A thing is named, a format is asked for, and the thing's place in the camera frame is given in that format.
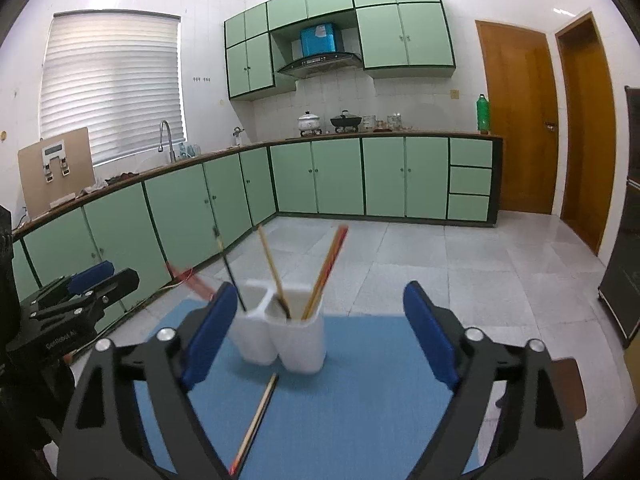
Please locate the green bottle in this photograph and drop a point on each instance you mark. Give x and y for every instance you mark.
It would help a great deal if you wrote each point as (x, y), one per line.
(483, 114)

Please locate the green upper kitchen cabinets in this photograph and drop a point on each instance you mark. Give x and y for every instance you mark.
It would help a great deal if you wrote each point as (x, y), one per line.
(393, 38)

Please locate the red-handled bamboo chopstick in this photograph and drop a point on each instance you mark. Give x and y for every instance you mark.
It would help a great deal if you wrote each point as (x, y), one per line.
(325, 271)
(189, 278)

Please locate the brown stool seat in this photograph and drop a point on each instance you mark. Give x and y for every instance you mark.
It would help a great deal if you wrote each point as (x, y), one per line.
(566, 376)

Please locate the black glass cabinet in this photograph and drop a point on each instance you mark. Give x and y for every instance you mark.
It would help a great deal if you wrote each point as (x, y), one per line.
(620, 289)

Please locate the green kitchen cabinets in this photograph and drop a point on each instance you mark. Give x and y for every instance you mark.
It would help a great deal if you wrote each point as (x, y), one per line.
(393, 38)
(181, 216)

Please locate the black utensil in cup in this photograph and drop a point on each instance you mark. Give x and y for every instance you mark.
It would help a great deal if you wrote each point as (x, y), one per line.
(224, 257)

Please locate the white right utensil cup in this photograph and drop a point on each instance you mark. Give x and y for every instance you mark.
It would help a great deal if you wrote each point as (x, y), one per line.
(299, 341)

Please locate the chrome sink faucet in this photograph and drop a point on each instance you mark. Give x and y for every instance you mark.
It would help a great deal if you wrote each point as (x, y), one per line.
(165, 142)

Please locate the range hood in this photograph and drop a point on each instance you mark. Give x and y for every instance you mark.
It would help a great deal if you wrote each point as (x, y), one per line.
(321, 50)

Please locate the white left utensil cup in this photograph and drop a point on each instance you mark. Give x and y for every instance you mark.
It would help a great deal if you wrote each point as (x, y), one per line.
(249, 330)

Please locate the black wok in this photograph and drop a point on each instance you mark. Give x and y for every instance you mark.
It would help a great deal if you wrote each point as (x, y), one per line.
(346, 122)

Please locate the white window blind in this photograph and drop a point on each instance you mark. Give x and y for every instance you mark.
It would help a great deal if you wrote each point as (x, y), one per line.
(116, 73)

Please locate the white utensil cup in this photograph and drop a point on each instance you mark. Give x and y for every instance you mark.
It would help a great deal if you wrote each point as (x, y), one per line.
(249, 330)
(299, 341)

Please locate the white cooking pot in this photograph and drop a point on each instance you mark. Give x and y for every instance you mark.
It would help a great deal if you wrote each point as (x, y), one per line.
(309, 124)

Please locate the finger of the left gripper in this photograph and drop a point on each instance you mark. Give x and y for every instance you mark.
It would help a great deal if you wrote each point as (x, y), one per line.
(92, 275)
(118, 286)

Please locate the brown wooden door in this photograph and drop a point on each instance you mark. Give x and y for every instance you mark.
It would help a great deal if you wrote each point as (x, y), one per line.
(591, 130)
(523, 112)

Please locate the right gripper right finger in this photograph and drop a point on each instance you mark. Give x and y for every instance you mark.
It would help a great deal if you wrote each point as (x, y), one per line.
(536, 435)

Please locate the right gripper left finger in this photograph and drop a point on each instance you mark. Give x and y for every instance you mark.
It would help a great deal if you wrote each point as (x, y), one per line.
(103, 435)

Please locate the bamboo chopstick in cup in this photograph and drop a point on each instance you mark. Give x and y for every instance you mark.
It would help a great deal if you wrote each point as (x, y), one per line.
(274, 273)

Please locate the green lower kitchen cabinets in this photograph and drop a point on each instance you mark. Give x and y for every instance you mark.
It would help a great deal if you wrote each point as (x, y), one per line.
(181, 216)

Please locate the blue table mat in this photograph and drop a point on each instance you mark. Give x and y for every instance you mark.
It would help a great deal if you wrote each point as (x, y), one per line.
(368, 414)

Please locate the brown cardboard board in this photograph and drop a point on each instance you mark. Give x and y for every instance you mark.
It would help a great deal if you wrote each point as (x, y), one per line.
(55, 170)

